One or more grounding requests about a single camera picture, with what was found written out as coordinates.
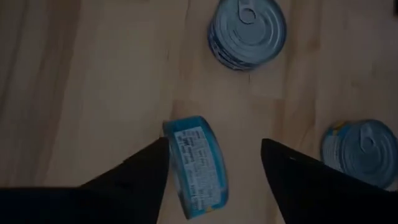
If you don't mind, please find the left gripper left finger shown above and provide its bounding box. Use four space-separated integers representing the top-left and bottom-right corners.
0 136 170 224

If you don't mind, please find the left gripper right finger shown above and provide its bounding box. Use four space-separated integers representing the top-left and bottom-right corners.
261 139 398 224

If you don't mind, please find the teal seafood can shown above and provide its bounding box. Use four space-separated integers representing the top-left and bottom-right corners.
162 115 230 220
320 119 398 191

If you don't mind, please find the blue seafood can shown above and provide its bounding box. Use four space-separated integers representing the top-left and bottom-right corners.
207 0 287 72

